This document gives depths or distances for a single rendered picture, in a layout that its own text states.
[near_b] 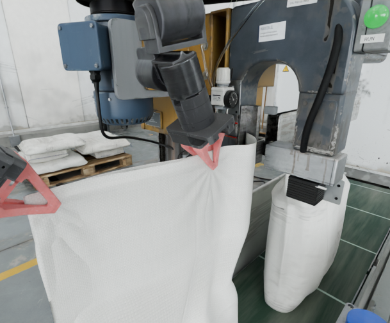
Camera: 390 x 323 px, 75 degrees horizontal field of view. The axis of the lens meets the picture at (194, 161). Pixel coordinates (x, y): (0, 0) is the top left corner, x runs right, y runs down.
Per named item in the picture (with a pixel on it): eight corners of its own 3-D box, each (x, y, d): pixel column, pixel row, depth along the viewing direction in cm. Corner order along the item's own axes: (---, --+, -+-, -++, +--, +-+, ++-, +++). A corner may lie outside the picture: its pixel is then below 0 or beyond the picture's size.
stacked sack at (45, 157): (28, 167, 274) (25, 153, 269) (21, 153, 324) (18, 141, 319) (70, 159, 299) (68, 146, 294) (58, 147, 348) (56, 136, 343)
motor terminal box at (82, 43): (101, 83, 51) (93, 19, 48) (63, 82, 55) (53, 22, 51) (125, 81, 59) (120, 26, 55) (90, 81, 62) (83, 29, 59)
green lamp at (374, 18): (384, 25, 35) (389, 0, 34) (359, 28, 37) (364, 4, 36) (388, 28, 36) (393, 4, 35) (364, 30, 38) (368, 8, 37)
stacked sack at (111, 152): (96, 161, 325) (95, 151, 321) (76, 150, 370) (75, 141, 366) (126, 154, 354) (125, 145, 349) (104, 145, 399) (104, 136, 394)
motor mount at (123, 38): (121, 100, 55) (113, 15, 49) (107, 99, 59) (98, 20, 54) (209, 93, 73) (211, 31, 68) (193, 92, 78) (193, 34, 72)
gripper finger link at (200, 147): (206, 152, 52) (192, 111, 46) (235, 159, 47) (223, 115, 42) (184, 172, 48) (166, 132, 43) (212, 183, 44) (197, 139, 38)
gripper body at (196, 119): (192, 118, 47) (178, 80, 43) (237, 124, 41) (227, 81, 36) (168, 137, 44) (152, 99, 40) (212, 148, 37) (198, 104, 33)
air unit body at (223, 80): (225, 143, 55) (228, 67, 50) (209, 140, 58) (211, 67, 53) (237, 140, 58) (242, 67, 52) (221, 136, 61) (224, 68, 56)
